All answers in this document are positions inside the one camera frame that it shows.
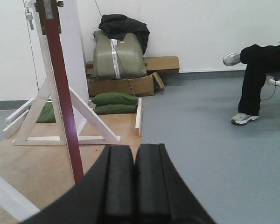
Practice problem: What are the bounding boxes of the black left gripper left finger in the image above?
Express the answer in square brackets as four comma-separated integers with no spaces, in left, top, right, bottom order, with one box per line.
[24,145,134,224]

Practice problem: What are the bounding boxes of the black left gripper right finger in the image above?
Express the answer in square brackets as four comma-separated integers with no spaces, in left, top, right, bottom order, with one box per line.
[135,144,215,224]

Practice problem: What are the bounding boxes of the plywood door platform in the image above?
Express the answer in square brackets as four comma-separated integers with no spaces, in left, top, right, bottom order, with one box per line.
[0,113,141,224]

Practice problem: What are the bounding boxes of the dark red brown door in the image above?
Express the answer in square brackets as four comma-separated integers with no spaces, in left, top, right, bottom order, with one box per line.
[36,0,84,183]

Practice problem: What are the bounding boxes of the keys in door lock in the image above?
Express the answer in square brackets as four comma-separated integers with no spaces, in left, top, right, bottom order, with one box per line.
[24,1,35,30]

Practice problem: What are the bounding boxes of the lower green stacked sandbag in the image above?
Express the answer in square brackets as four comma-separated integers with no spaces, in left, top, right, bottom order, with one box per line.
[94,104,137,115]

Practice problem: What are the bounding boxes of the green stacked sandbag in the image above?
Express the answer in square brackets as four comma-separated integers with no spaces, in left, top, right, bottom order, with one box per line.
[94,104,137,115]
[91,92,139,105]

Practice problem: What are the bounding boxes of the upper green stacked sandbag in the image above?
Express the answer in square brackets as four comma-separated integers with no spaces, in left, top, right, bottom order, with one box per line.
[91,92,139,105]

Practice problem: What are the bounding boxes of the green sandbag on platform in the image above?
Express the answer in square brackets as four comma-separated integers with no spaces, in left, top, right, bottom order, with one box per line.
[37,101,56,123]

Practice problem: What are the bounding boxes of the open brown cardboard box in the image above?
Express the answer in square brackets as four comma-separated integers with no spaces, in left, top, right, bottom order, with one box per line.
[87,72,165,97]

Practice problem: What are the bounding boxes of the seated person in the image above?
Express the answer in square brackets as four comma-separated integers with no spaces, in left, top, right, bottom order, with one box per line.
[223,44,280,125]

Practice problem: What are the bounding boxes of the black jacket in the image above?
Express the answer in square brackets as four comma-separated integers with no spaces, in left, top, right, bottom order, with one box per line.
[98,14,150,55]

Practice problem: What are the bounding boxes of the white wooden door frame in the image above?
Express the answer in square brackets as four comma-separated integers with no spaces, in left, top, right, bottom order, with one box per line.
[0,0,143,222]

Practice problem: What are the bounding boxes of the thin grey cable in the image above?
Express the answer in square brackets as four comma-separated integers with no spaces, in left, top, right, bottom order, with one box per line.
[261,78,279,101]

